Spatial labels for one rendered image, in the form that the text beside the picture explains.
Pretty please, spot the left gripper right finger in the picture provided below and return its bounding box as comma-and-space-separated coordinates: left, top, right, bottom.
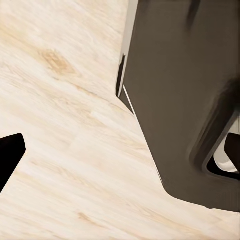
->
224, 133, 240, 173

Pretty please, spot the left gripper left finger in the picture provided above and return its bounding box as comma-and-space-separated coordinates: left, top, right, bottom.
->
0, 133, 26, 193

